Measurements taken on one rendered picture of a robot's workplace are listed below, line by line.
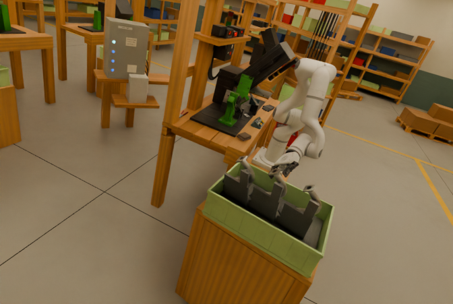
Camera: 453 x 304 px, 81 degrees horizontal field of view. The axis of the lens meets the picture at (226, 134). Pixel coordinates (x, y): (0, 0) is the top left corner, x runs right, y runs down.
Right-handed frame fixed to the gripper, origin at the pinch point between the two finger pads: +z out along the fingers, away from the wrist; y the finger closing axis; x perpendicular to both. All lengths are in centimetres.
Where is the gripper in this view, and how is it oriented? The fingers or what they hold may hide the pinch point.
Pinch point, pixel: (278, 174)
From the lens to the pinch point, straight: 131.2
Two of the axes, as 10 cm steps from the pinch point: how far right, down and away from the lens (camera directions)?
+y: 5.9, -2.0, -7.8
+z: -6.0, 5.3, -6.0
